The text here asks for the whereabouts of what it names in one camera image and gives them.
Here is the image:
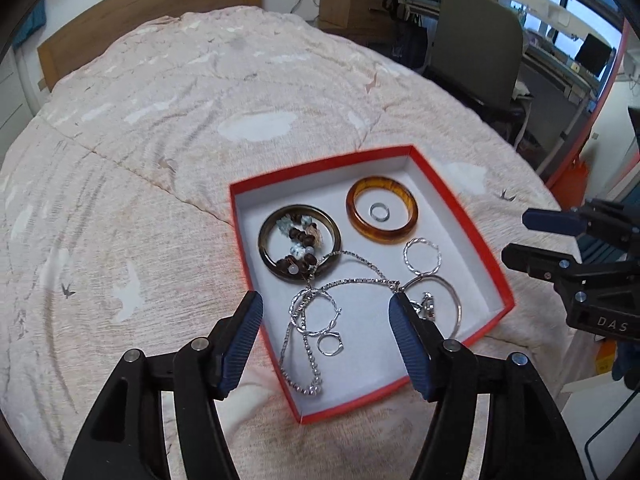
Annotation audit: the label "black power cable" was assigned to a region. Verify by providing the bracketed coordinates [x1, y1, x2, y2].
[290, 0, 321, 24]

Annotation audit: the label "dark brown bangle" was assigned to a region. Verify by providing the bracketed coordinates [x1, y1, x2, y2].
[258, 205, 343, 281]

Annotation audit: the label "twisted silver hoop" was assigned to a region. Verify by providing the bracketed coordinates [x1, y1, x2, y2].
[402, 237, 443, 277]

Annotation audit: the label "wooden bead bracelet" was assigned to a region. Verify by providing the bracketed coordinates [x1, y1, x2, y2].
[274, 212, 326, 276]

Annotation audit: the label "thin silver bangle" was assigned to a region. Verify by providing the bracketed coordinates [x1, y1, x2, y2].
[400, 274, 463, 344]

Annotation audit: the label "amber bangle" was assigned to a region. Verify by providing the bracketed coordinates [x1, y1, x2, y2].
[345, 176, 420, 246]

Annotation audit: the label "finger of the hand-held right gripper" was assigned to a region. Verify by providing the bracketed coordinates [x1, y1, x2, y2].
[501, 242, 640, 312]
[521, 198, 640, 257]

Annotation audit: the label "black floor cable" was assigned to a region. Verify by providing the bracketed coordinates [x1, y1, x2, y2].
[585, 395, 640, 480]

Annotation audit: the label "wooden cabinet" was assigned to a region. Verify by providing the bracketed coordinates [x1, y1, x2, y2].
[317, 0, 397, 36]

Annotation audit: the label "grey office chair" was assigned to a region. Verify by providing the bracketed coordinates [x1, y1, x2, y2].
[422, 0, 526, 137]

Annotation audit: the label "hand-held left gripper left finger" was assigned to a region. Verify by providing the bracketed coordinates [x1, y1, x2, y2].
[60, 290, 265, 480]

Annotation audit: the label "teal curtain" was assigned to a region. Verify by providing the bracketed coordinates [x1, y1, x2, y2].
[12, 2, 48, 49]

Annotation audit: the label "white wardrobe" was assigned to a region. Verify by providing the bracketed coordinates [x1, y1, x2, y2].
[0, 45, 34, 136]

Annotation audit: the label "pink printed blanket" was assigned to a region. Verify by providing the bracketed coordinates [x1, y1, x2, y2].
[0, 5, 576, 480]

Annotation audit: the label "grey desk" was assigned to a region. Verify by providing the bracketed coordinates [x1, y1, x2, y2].
[390, 0, 603, 171]

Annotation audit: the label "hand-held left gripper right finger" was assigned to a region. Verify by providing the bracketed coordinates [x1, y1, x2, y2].
[387, 292, 586, 480]

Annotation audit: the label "small silver charm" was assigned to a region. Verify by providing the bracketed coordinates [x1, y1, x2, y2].
[412, 291, 439, 321]

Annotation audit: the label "black monitor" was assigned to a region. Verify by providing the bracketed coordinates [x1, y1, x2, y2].
[575, 34, 614, 79]

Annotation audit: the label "wooden headboard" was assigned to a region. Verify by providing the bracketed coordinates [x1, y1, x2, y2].
[37, 0, 263, 93]

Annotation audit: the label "silver hoop earring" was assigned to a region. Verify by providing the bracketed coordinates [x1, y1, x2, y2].
[290, 287, 344, 336]

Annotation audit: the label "dark hanging clothes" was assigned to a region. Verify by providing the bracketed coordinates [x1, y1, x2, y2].
[390, 10, 431, 69]

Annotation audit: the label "small silver ring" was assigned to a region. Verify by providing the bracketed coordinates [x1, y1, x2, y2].
[317, 332, 345, 359]

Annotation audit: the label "red jewelry box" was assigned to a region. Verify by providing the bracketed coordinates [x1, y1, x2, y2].
[229, 145, 516, 426]

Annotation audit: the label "yellow box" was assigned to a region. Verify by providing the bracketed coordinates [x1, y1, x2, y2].
[597, 340, 622, 376]

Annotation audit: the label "red frame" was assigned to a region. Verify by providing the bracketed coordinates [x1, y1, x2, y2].
[545, 15, 632, 187]

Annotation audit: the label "silver chain necklace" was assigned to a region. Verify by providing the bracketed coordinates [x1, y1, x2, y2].
[279, 249, 402, 396]

